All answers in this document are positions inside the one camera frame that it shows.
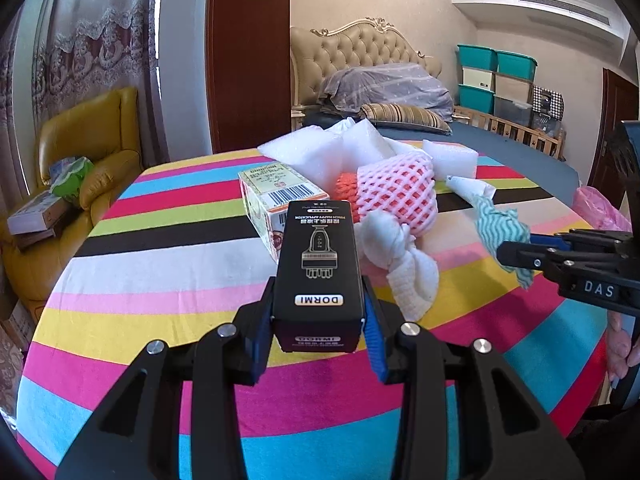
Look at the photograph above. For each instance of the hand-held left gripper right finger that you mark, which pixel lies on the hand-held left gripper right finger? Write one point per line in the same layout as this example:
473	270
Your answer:
376	342

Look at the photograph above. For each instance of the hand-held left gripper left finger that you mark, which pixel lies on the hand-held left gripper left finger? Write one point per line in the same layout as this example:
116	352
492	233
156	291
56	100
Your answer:
261	342

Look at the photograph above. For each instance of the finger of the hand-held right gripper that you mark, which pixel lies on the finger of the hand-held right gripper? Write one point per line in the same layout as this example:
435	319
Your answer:
547	240
520	255

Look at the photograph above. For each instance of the teal striped cloth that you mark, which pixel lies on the teal striped cloth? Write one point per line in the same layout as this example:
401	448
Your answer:
495	225

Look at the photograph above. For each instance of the pink bin with plastic liner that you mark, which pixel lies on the pink bin with plastic liner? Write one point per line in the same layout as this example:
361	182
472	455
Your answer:
597	210

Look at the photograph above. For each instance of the black product box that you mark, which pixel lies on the black product box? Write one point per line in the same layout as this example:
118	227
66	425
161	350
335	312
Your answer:
315	260

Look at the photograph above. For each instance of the white foam block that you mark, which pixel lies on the white foam block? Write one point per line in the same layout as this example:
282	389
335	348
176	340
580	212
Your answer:
450	157

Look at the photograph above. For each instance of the pink foam fruit net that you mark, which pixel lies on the pink foam fruit net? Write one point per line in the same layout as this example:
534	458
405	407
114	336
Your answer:
400	190

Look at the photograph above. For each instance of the orange foam fruit net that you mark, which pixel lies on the orange foam fruit net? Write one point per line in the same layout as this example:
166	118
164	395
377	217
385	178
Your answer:
345	192

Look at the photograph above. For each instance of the person's right hand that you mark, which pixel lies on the person's right hand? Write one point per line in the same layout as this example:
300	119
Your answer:
619	345

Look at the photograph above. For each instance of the white crumpled paper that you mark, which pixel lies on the white crumpled paper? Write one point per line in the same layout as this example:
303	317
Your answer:
467	189

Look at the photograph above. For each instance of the striped colourful tablecloth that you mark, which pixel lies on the striped colourful tablecloth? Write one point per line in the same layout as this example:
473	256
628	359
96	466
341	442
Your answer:
175	310

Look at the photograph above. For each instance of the bed with blue sheet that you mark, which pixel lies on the bed with blue sheet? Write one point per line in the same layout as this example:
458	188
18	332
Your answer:
500	150

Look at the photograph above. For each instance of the dark storage bag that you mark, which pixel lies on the dark storage bag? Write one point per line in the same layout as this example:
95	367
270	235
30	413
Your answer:
546	122

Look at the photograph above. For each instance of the dark wooden door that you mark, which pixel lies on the dark wooden door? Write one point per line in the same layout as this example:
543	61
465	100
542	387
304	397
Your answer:
607	130

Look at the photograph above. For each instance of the grey clear storage box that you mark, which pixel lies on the grey clear storage box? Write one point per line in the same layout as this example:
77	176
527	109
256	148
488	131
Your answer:
512	112

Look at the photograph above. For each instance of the black white checked bag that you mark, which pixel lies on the black white checked bag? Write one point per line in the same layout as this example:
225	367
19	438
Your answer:
547	99

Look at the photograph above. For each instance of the white barcode carton box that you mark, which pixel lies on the white barcode carton box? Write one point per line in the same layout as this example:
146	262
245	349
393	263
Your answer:
265	195

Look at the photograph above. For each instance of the beige storage box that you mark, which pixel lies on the beige storage box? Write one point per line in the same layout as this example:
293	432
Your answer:
512	89

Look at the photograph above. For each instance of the teal storage box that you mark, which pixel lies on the teal storage box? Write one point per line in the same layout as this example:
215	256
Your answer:
477	57
515	66
475	99

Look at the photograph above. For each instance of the white storage box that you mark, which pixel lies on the white storage box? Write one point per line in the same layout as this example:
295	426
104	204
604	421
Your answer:
477	79

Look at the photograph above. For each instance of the striped pillow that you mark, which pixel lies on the striped pillow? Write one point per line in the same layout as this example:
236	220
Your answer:
405	116

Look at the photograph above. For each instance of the white foam wrap sheet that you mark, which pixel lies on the white foam wrap sheet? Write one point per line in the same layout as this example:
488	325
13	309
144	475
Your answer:
310	155

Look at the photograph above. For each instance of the grey blue duvet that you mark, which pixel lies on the grey blue duvet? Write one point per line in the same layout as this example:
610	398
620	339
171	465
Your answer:
390	87

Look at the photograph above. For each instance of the air conditioning vent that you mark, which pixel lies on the air conditioning vent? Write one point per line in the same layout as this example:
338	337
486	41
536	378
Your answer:
565	7

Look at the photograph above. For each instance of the brown flat box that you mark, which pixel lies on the brown flat box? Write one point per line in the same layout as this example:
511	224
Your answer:
55	232

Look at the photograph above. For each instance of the yellow leather armchair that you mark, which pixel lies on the yellow leather armchair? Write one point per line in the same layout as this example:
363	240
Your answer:
105	160

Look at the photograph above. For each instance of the green white packet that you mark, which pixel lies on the green white packet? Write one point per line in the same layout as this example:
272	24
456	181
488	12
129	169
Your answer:
72	180

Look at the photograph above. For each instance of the flat printed box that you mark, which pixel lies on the flat printed box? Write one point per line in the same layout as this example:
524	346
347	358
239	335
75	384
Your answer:
35	212

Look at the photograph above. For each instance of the beige tufted headboard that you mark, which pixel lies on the beige tufted headboard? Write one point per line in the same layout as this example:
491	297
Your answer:
350	45

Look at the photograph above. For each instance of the brown wooden wardrobe panel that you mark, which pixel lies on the brown wooden wardrobe panel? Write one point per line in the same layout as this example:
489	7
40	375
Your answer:
247	60

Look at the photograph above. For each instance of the lace patterned curtain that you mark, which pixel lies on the lace patterned curtain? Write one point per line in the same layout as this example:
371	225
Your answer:
85	35

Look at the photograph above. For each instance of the wooden crib rail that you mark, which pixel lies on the wooden crib rail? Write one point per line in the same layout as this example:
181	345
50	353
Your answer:
520	132

